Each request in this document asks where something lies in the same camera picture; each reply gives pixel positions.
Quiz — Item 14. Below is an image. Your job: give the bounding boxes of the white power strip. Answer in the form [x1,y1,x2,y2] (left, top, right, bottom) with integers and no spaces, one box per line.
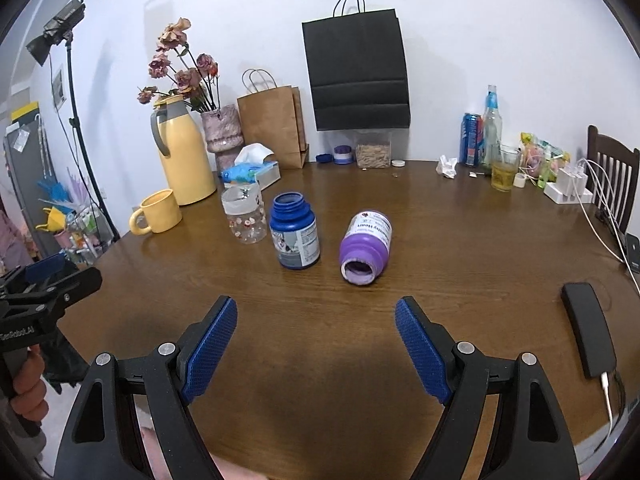
[544,168,593,205]

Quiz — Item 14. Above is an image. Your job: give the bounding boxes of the crumpled white tissue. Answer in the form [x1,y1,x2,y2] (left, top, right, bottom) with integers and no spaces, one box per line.
[436,155,458,180]

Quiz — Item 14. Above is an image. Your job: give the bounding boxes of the camera on tripod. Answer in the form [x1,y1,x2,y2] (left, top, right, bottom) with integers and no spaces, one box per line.
[25,0,122,244]

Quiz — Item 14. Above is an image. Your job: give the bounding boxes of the purple white jar lid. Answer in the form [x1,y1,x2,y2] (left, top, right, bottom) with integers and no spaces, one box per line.
[333,144,354,165]

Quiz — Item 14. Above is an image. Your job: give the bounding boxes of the black phone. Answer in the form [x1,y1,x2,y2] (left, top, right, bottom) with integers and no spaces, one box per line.
[561,282,617,378]

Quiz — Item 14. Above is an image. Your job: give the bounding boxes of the black paper bag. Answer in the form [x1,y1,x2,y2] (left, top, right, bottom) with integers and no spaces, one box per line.
[302,0,411,131]

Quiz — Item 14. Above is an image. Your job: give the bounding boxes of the clear glass bottle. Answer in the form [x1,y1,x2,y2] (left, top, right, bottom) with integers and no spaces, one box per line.
[482,84,502,168]

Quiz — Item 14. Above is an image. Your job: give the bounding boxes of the white charging cable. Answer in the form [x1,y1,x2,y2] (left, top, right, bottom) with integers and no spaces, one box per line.
[574,157,640,296]

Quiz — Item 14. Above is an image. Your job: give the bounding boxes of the purple supplement bottle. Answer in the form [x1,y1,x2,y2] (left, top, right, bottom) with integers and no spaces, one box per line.
[338,210,393,286]

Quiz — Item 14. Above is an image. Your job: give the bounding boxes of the blue tissue box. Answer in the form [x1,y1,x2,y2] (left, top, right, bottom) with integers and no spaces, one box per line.
[221,143,281,191]

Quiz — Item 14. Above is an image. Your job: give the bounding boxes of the yellow mug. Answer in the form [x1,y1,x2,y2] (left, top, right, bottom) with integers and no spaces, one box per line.
[129,188,182,236]

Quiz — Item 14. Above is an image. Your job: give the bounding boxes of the clear printed plastic cup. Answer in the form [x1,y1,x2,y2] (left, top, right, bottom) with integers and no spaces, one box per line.
[221,183,267,244]

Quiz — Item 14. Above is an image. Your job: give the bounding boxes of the cluttered storage rack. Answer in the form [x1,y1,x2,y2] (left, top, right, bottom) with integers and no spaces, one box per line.
[2,102,114,266]

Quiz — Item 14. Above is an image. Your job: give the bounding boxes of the brown paper bag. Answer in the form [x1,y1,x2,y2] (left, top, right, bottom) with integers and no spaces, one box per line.
[236,68,309,169]

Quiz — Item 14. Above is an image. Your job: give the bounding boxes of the dried rose bouquet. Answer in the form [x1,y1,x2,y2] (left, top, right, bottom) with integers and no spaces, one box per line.
[137,18,221,113]

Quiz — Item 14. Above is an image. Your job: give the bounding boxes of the yellow thermos jug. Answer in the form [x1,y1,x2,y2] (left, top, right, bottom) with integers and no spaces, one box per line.
[150,96,216,206]

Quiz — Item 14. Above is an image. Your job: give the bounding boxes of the blue supplement bottle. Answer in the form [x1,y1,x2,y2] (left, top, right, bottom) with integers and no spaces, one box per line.
[269,192,320,270]

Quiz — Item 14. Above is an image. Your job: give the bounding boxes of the glass of yellow drink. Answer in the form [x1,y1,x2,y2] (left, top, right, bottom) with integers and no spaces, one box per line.
[491,144,522,192]

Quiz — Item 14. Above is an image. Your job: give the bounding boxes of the blue soda can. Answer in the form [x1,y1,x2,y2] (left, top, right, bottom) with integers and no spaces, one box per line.
[459,113,484,167]

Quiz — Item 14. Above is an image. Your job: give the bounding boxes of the left hand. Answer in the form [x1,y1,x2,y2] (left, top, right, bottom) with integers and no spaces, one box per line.
[10,344,49,422]

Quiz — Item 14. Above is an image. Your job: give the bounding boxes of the clear seed container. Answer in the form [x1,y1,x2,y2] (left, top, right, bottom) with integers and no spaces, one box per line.
[355,130,392,169]

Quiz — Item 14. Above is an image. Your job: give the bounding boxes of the blue bottle cap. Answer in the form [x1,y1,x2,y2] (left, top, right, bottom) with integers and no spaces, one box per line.
[316,154,334,164]

